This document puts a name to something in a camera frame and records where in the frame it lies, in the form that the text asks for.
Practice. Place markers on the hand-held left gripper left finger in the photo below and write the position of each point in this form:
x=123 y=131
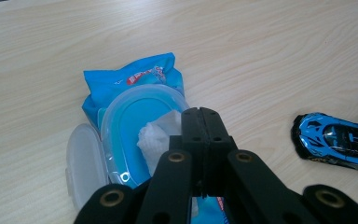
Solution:
x=190 y=130

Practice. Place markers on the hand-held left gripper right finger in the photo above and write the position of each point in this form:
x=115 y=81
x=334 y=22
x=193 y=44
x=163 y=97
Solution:
x=216 y=133

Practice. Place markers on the white wet wipe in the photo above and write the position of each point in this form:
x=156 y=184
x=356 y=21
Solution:
x=157 y=137

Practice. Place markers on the blue wet wipes pack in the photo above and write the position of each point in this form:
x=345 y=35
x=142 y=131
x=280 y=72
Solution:
x=118 y=90

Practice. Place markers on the blue and black toy car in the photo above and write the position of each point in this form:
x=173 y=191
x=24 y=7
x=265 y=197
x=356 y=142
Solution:
x=332 y=141

